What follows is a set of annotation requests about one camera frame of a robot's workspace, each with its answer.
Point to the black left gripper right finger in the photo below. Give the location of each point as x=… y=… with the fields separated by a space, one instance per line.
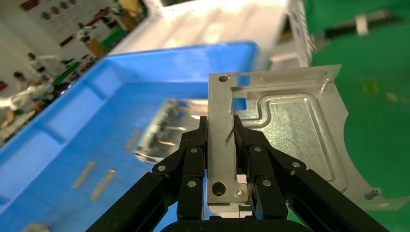
x=266 y=173

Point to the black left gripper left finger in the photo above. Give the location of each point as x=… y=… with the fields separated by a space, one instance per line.
x=192 y=166

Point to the stamped sheet metal bracket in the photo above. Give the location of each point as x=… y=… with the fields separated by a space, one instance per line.
x=166 y=131
x=288 y=128

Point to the grey tape strip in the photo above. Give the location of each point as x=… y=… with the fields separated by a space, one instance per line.
x=103 y=185
x=132 y=140
x=83 y=175

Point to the blue plastic bin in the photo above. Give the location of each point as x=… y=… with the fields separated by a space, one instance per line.
x=96 y=112

